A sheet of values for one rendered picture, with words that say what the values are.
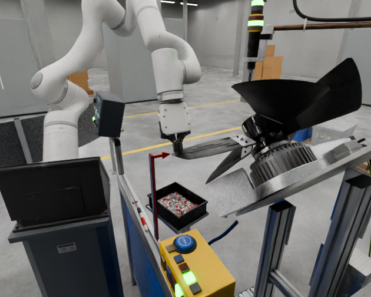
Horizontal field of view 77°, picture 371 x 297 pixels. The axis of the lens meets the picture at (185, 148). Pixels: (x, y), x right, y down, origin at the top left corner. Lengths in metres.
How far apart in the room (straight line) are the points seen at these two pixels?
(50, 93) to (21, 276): 1.49
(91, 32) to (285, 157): 0.85
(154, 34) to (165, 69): 0.15
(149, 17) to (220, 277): 0.79
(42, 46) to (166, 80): 4.22
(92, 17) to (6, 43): 5.59
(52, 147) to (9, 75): 5.71
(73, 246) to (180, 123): 0.58
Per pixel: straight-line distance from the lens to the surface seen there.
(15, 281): 2.19
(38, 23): 4.89
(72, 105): 1.10
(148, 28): 0.88
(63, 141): 0.96
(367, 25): 0.78
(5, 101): 6.71
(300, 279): 2.02
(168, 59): 0.76
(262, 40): 0.79
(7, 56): 6.60
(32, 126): 2.35
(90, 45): 1.07
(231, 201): 0.86
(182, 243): 0.56
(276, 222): 1.00
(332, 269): 0.91
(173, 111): 0.75
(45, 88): 1.04
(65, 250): 0.99
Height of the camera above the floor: 1.48
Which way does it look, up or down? 23 degrees down
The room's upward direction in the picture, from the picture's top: straight up
